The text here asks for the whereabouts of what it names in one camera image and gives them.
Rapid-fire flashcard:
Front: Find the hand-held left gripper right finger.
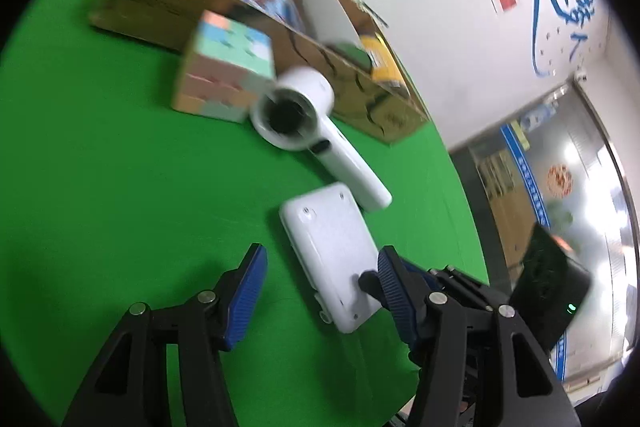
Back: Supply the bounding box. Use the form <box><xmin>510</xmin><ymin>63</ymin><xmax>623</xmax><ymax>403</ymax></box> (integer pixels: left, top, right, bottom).
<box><xmin>377</xmin><ymin>246</ymin><xmax>581</xmax><ymax>427</ymax></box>

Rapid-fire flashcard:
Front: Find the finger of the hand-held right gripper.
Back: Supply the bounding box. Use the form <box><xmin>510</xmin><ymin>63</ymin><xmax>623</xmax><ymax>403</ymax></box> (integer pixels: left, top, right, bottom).
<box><xmin>356</xmin><ymin>270</ymin><xmax>384</xmax><ymax>295</ymax></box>
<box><xmin>431</xmin><ymin>266</ymin><xmax>500</xmax><ymax>309</ymax></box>

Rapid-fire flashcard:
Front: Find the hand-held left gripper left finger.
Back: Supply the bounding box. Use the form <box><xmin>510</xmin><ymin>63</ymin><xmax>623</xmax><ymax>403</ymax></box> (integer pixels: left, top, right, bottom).
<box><xmin>62</xmin><ymin>243</ymin><xmax>268</xmax><ymax>427</ymax></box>

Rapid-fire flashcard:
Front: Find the white power bank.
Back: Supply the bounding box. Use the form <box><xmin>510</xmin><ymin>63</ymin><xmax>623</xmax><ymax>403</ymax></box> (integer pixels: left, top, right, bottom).
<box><xmin>278</xmin><ymin>182</ymin><xmax>386</xmax><ymax>334</ymax></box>

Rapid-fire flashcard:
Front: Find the silver metal cup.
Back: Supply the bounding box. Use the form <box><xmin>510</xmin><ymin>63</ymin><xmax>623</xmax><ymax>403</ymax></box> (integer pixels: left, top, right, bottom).
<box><xmin>298</xmin><ymin>0</ymin><xmax>362</xmax><ymax>48</ymax></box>

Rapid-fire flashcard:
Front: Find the cardboard box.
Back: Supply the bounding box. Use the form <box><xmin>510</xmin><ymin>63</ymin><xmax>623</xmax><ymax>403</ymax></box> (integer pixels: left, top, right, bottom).
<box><xmin>89</xmin><ymin>0</ymin><xmax>431</xmax><ymax>146</ymax></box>

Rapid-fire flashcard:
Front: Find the glass door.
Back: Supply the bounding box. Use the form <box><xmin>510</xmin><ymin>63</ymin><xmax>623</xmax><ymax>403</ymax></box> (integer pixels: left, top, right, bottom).
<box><xmin>450</xmin><ymin>82</ymin><xmax>636</xmax><ymax>388</ymax></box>

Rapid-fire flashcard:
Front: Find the white hair dryer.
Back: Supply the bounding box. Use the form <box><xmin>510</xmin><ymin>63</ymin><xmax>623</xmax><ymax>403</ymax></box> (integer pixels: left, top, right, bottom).
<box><xmin>249</xmin><ymin>67</ymin><xmax>392</xmax><ymax>212</ymax></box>

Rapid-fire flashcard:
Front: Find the yellow box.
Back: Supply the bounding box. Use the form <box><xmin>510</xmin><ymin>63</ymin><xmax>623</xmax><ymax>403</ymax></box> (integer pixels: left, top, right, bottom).
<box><xmin>360</xmin><ymin>34</ymin><xmax>407</xmax><ymax>90</ymax></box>

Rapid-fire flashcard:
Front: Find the green item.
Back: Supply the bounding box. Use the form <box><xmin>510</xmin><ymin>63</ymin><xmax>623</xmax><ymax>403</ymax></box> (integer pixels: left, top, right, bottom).
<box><xmin>330</xmin><ymin>41</ymin><xmax>373</xmax><ymax>70</ymax></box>

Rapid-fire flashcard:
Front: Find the pastel puzzle cube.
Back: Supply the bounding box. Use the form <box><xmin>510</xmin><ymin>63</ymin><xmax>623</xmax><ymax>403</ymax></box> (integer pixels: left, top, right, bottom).
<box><xmin>171</xmin><ymin>10</ymin><xmax>277</xmax><ymax>124</ymax></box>

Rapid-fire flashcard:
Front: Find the colourful comic magazine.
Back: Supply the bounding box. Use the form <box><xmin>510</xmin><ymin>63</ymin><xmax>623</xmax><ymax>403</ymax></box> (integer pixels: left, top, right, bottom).
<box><xmin>235</xmin><ymin>0</ymin><xmax>306</xmax><ymax>32</ymax></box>

